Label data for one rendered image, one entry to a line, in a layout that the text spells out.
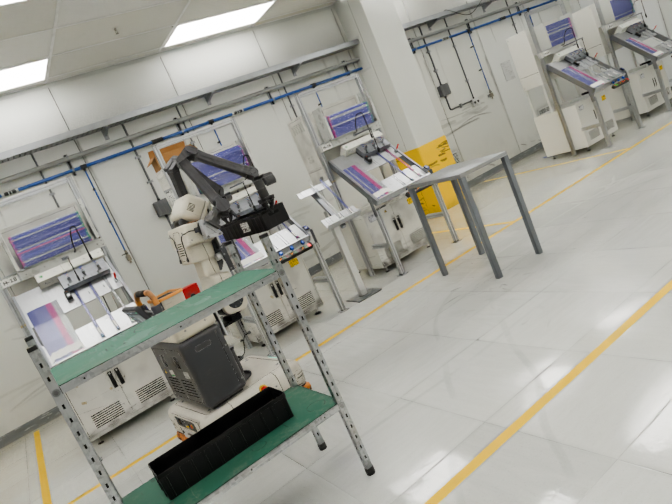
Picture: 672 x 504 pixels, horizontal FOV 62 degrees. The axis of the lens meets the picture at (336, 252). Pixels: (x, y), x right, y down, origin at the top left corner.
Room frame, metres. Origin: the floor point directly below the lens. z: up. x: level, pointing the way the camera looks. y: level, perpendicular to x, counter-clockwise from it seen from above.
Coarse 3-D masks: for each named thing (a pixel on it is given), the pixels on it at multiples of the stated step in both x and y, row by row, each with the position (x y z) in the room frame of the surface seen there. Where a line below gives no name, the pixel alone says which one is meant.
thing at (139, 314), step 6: (132, 306) 2.99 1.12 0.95; (138, 306) 2.92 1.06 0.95; (144, 306) 3.20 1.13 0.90; (156, 306) 2.92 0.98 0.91; (162, 306) 2.95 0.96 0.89; (126, 312) 3.07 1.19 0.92; (132, 312) 2.98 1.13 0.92; (138, 312) 2.91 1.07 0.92; (144, 312) 2.93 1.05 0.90; (150, 312) 2.93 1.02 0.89; (156, 312) 2.92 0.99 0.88; (132, 318) 3.12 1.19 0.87; (138, 318) 3.02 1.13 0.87; (144, 318) 2.94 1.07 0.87
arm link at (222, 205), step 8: (184, 152) 3.28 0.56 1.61; (176, 160) 3.25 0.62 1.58; (184, 160) 3.26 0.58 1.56; (184, 168) 3.25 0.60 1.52; (192, 168) 3.25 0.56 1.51; (192, 176) 3.23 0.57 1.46; (200, 176) 3.24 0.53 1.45; (200, 184) 3.22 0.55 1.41; (208, 184) 3.23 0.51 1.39; (208, 192) 3.20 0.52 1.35; (216, 200) 3.16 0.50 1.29; (224, 200) 3.17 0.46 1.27; (216, 208) 3.16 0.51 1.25; (224, 208) 3.15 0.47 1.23; (224, 216) 3.22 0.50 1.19
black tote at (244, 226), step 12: (276, 204) 3.39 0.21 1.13; (240, 216) 3.80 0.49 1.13; (252, 216) 3.32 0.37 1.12; (264, 216) 3.26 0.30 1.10; (276, 216) 3.30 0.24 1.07; (288, 216) 3.34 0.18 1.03; (228, 228) 3.62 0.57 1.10; (240, 228) 3.49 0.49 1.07; (252, 228) 3.38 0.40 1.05; (264, 228) 3.27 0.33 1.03; (228, 240) 3.68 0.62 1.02
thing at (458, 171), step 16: (480, 160) 4.07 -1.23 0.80; (432, 176) 4.35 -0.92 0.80; (448, 176) 3.95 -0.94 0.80; (464, 176) 3.83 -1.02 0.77; (512, 176) 3.97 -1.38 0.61; (464, 192) 3.83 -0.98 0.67; (416, 208) 4.45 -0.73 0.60; (464, 208) 4.58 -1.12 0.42; (480, 224) 3.82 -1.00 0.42; (528, 224) 3.97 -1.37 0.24; (432, 240) 4.43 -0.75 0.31; (480, 240) 4.59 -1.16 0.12; (496, 272) 3.82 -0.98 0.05
